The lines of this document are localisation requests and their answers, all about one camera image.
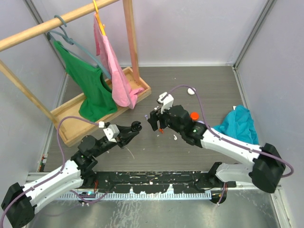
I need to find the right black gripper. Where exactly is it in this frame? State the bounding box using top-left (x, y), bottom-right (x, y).
top-left (148, 103), bottom-right (184, 135)

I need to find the black charging case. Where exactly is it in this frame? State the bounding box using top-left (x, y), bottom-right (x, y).
top-left (131, 121), bottom-right (142, 132)

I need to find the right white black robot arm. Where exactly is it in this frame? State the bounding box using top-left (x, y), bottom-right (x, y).
top-left (147, 105), bottom-right (286, 193)

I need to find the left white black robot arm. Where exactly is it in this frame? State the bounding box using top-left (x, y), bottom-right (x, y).
top-left (0, 121), bottom-right (142, 228)

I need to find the orange charging case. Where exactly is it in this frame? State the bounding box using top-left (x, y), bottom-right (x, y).
top-left (190, 112), bottom-right (200, 121)

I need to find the white round charging case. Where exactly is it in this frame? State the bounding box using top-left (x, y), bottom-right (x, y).
top-left (187, 88), bottom-right (196, 95)

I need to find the pink cloth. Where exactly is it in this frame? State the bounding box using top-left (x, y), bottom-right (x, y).
top-left (94, 16), bottom-right (144, 109)

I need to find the green shirt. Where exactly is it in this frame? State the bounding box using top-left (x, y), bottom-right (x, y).
top-left (53, 41), bottom-right (118, 122)

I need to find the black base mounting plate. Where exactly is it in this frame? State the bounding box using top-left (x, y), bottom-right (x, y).
top-left (83, 171), bottom-right (223, 194)

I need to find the teal cloth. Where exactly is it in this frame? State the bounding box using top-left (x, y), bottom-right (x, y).
top-left (213, 105), bottom-right (259, 145)

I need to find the yellow hanger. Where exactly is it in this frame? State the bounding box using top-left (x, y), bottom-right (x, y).
top-left (93, 0), bottom-right (106, 36)

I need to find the blue-grey hanger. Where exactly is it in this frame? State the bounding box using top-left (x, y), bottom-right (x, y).
top-left (46, 26), bottom-right (112, 79)

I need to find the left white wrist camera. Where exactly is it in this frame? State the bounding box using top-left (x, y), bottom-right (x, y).
top-left (103, 124), bottom-right (120, 143)

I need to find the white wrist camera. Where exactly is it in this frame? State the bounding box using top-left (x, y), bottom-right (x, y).
top-left (157, 92), bottom-right (174, 114)
top-left (103, 124), bottom-right (120, 143)

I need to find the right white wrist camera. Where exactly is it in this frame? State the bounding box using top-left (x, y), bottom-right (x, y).
top-left (157, 92), bottom-right (174, 114)

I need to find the white slotted cable duct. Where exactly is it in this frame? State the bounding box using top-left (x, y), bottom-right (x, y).
top-left (51, 190), bottom-right (212, 200)

